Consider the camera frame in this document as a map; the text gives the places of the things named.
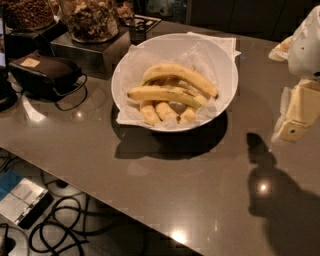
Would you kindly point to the beige flat gripper finger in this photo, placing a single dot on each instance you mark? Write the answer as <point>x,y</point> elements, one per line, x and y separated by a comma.
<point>299,109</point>

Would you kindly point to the white rounded gripper body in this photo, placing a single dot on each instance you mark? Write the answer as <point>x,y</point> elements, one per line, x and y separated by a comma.
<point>306,50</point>

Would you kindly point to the right lower yellow banana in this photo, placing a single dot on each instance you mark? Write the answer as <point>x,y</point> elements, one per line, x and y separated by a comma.
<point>189,115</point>

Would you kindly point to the white round bowl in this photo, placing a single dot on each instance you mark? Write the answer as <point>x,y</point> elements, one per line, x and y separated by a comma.
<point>174,82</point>

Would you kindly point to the middle lower yellow banana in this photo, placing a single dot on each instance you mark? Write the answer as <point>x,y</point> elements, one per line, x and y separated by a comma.
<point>165,112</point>

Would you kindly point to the left lower yellow banana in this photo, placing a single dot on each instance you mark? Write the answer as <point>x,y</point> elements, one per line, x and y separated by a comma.
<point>148,111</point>

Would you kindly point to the white paper napkin liner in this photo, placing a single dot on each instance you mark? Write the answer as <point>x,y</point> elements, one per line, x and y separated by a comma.
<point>206,56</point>

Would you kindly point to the black tray with items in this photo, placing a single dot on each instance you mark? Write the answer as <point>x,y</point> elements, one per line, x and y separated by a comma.
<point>140,23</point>

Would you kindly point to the glass jar with granola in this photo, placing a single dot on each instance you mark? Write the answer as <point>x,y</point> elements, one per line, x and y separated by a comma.
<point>90,21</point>

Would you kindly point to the glass jar with brown cereal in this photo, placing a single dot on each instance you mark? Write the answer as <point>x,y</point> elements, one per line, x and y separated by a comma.
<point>27,14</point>

